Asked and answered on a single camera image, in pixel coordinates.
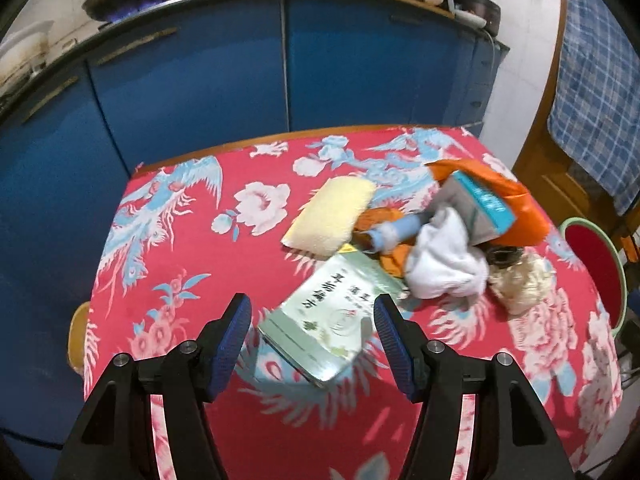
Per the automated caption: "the white-rimmed shallow bowl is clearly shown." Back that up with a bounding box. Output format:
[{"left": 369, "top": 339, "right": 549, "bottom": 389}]
[{"left": 452, "top": 10, "right": 487, "bottom": 29}]

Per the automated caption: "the cream paper ball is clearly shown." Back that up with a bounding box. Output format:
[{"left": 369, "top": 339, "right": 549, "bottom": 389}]
[{"left": 487, "top": 252, "right": 557, "bottom": 315}]

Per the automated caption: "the small bottle with blue label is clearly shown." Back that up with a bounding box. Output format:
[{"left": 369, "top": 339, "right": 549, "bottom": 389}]
[{"left": 367, "top": 212, "right": 426, "bottom": 252}]

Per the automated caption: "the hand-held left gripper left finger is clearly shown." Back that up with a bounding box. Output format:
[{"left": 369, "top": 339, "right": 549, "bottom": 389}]
[{"left": 52, "top": 292, "right": 252, "bottom": 480}]

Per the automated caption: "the pale green medicine box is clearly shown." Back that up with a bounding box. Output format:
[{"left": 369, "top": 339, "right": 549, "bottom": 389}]
[{"left": 257, "top": 252, "right": 406, "bottom": 391}]

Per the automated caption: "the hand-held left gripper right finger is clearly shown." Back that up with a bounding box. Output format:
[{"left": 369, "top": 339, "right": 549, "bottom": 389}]
[{"left": 373, "top": 293, "right": 576, "bottom": 480}]

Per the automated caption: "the orange plastic bag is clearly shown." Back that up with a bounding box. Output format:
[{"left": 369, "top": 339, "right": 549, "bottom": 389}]
[{"left": 352, "top": 159, "right": 550, "bottom": 278}]

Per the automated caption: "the red basin with green rim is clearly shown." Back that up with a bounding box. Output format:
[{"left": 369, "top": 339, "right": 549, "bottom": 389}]
[{"left": 559, "top": 216, "right": 628, "bottom": 341}]

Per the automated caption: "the pale yellow sponge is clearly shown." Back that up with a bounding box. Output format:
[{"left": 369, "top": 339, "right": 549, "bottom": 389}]
[{"left": 281, "top": 176, "right": 377, "bottom": 256}]

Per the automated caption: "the stack of white dishes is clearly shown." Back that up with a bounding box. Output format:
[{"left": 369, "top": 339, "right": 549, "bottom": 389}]
[{"left": 0, "top": 20, "right": 55, "bottom": 68}]

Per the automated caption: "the grey and teal carton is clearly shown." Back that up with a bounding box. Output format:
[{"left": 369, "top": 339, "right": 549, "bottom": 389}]
[{"left": 430, "top": 171, "right": 517, "bottom": 248}]

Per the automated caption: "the dark rice cooker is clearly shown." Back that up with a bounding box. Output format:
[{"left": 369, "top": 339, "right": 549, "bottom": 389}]
[{"left": 450, "top": 0, "right": 502, "bottom": 37}]

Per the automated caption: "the wooden door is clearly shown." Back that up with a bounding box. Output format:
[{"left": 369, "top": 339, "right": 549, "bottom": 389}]
[{"left": 512, "top": 0, "right": 640, "bottom": 261}]

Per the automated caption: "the yellow stool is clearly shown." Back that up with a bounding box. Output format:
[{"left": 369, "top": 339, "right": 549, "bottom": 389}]
[{"left": 67, "top": 301, "right": 92, "bottom": 376}]

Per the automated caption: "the red floral tablecloth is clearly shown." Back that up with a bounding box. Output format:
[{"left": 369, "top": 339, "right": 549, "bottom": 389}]
[{"left": 82, "top": 125, "right": 623, "bottom": 480}]

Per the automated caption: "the blue kitchen cabinet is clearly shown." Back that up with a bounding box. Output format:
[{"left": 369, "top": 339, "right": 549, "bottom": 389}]
[{"left": 0, "top": 0, "right": 511, "bottom": 286}]

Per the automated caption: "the white crumpled cloth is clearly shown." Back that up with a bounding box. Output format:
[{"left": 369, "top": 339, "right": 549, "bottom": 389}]
[{"left": 405, "top": 207, "right": 490, "bottom": 301}]

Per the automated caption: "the blue plaid cloth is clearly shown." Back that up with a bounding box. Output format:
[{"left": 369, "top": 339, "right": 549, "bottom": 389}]
[{"left": 547, "top": 0, "right": 640, "bottom": 216}]

